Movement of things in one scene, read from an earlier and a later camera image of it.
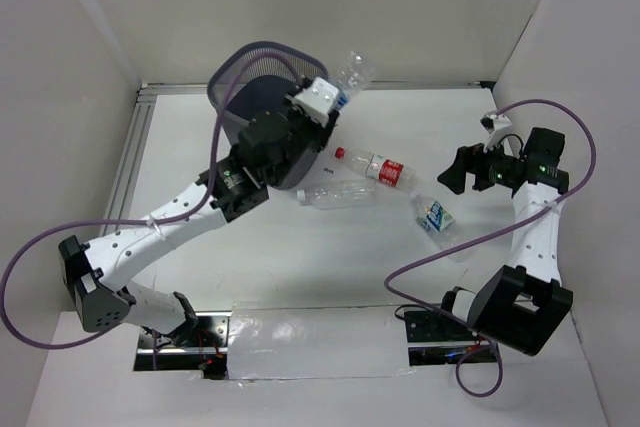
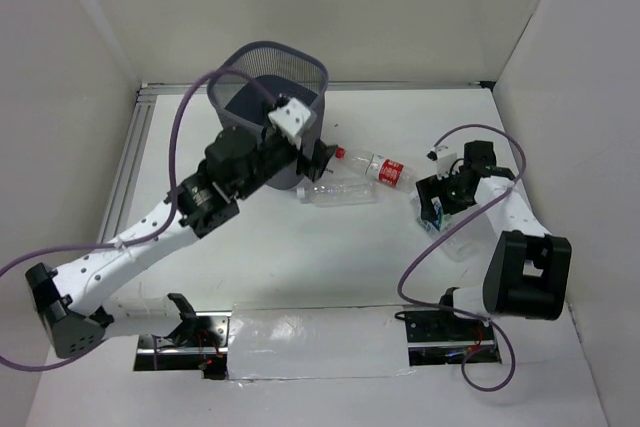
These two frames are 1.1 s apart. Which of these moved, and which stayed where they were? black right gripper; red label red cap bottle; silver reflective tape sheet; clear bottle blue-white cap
Moved: black right gripper
Stayed: silver reflective tape sheet; clear bottle blue-white cap; red label red cap bottle
